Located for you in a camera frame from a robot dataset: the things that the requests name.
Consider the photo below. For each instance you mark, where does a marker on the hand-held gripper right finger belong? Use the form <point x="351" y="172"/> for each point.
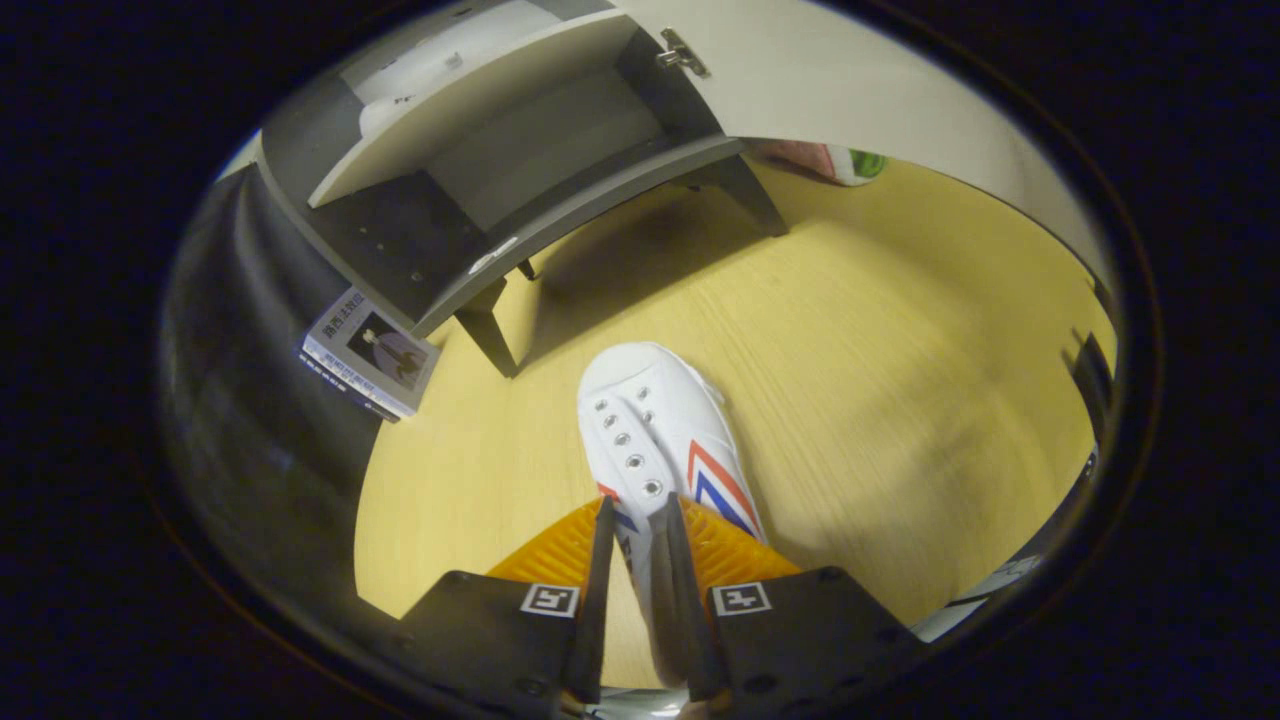
<point x="688" y="610"/>

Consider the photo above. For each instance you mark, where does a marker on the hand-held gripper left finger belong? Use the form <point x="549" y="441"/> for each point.
<point x="598" y="600"/>

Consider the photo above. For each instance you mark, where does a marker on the white shoe with striped side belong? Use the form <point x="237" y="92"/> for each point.
<point x="650" y="410"/>

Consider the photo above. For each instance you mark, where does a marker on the dark grey shoe cabinet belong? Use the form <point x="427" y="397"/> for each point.
<point x="400" y="240"/>

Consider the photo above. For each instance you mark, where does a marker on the metal door hinge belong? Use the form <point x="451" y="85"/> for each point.
<point x="680" y="55"/>

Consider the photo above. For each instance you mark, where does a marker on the book with figure cover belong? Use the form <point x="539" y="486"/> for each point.
<point x="385" y="350"/>

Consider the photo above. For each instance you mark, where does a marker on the dark blue book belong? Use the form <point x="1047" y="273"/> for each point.
<point x="345" y="385"/>

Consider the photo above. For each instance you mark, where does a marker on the black backdrop cloth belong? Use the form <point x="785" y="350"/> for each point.
<point x="250" y="450"/>

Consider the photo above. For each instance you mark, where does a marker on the pink and green bag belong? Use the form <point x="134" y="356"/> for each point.
<point x="830" y="160"/>

